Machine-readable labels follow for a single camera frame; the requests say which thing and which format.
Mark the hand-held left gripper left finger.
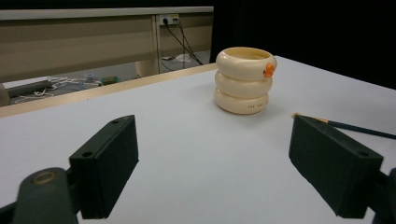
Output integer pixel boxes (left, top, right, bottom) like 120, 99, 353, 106
68, 115, 139, 220

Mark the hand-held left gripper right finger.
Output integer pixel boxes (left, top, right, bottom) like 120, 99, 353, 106
288, 114, 385, 219

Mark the dark pencil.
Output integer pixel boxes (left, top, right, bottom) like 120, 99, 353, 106
291, 113, 396, 140

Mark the cream ringed pen holder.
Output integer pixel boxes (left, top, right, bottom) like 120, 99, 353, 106
213, 46, 278, 116

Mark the green plastic item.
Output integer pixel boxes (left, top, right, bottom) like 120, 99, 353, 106
101, 76, 121, 86

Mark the grey tube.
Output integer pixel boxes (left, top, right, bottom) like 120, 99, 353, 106
5, 78, 53, 98

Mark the beige wooden desk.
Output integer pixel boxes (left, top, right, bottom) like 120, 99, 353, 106
0, 6, 215, 84

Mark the white crumpled paper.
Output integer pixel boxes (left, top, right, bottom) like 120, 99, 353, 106
161, 53, 197, 63

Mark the white rope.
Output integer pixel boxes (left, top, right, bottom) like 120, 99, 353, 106
13, 76, 104, 105

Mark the black cable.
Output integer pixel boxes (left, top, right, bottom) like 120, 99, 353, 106
163, 19, 204, 66
174, 18, 202, 64

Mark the white wall socket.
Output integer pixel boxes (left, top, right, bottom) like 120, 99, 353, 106
159, 13, 180, 26

